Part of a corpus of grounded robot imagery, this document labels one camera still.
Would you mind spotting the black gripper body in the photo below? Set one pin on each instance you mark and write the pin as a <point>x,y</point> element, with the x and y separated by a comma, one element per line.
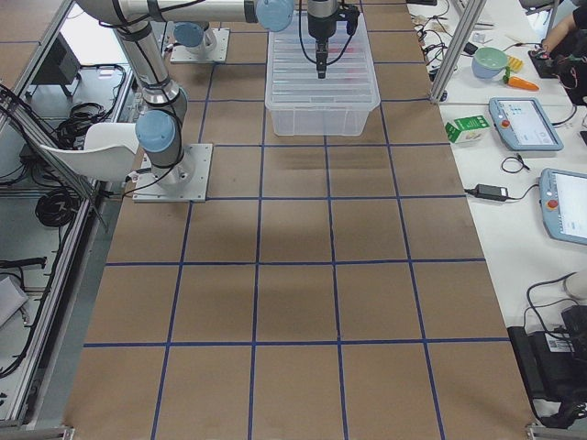
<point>319,25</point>

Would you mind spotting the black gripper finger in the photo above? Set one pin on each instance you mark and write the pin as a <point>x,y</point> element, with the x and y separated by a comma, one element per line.
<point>321,57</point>

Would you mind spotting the green white carton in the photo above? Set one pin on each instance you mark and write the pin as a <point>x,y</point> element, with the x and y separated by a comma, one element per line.
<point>466,129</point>

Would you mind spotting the green and blue bowl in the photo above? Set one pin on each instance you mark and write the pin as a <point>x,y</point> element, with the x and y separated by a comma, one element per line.
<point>488,62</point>

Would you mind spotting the yellow toy corn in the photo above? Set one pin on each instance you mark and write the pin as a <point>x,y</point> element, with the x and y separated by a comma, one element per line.
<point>514,64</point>

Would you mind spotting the orange toy carrot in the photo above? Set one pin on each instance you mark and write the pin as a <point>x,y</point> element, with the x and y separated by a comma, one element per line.
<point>516,82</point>

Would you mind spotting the upper teach pendant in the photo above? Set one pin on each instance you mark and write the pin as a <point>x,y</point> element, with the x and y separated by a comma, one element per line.
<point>523,125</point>

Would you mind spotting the teach pendant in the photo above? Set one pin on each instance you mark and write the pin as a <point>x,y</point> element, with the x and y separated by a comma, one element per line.
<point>523,125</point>
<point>563,204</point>

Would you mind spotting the black power adapter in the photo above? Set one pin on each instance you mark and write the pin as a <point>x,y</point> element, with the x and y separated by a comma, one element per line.
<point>489,192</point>

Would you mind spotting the white plastic chair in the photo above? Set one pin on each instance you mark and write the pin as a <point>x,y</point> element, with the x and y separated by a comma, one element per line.
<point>108,153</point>

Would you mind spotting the person in black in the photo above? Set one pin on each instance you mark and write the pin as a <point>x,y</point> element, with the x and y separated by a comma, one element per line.
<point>566,45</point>

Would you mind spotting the lower teach pendant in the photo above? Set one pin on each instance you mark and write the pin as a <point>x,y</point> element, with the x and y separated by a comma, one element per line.
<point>563,204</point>

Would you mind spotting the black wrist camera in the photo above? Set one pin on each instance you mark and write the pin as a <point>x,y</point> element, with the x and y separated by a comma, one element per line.
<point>350,15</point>

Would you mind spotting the aluminium frame post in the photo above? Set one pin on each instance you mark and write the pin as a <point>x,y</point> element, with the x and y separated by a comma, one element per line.
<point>461,35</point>

